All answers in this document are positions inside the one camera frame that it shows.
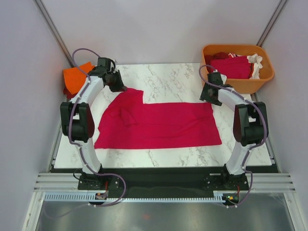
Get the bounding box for folded orange t-shirt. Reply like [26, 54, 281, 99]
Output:
[63, 67, 86, 94]

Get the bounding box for left aluminium corner post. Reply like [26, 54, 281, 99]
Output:
[33, 0, 74, 67]

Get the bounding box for crimson t-shirt in basket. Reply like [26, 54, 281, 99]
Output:
[210, 56, 253, 79]

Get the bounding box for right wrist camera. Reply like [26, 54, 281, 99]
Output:
[207, 72, 227, 86]

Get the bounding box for white slotted cable duct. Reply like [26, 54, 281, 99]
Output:
[44, 192, 227, 203]

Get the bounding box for crimson pink t-shirt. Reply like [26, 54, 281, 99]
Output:
[94, 89, 222, 150]

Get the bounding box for white t-shirt red print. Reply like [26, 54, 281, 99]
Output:
[228, 52, 263, 79]

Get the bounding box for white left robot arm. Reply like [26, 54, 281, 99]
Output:
[60, 60, 126, 189]

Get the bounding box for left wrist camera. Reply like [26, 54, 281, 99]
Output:
[97, 57, 116, 73]

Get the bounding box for orange plastic basket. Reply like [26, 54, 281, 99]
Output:
[200, 44, 274, 94]

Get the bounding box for right aluminium corner post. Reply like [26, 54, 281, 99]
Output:
[256, 0, 289, 47]

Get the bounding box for dark red garment in basket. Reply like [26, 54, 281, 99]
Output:
[205, 52, 229, 64]

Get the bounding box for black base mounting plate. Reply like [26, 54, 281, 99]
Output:
[50, 165, 251, 199]

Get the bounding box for aluminium corner post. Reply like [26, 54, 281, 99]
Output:
[256, 0, 289, 47]
[33, 0, 74, 67]

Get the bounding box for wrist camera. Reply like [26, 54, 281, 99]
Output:
[97, 57, 116, 73]
[207, 72, 227, 86]

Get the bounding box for aluminium extrusion rail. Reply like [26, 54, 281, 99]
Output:
[34, 173, 295, 193]

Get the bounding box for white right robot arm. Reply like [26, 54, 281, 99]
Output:
[200, 83, 269, 190]

